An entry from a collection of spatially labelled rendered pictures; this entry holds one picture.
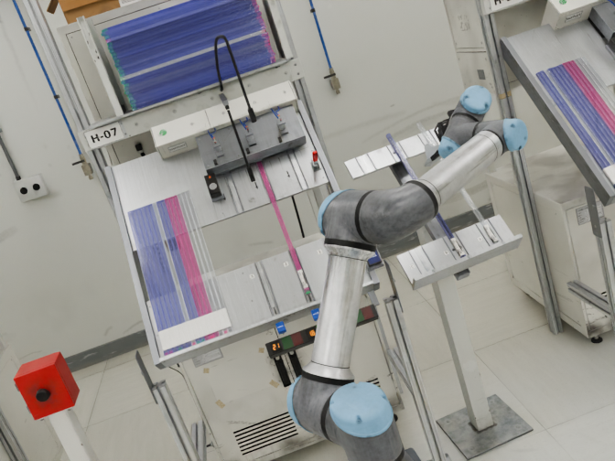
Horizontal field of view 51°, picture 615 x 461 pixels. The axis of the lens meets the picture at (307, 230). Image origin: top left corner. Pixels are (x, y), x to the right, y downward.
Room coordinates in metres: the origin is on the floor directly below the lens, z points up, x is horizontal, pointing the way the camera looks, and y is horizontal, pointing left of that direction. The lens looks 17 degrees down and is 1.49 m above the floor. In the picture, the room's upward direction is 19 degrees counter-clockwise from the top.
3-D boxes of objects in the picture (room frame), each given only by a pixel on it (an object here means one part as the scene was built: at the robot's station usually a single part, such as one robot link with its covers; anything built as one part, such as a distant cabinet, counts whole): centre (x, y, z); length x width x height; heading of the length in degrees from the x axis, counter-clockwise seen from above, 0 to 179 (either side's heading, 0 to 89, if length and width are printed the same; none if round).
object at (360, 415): (1.14, 0.02, 0.72); 0.13 x 0.12 x 0.14; 34
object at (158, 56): (2.27, 0.17, 1.52); 0.51 x 0.13 x 0.27; 94
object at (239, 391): (2.39, 0.24, 0.31); 0.70 x 0.65 x 0.62; 94
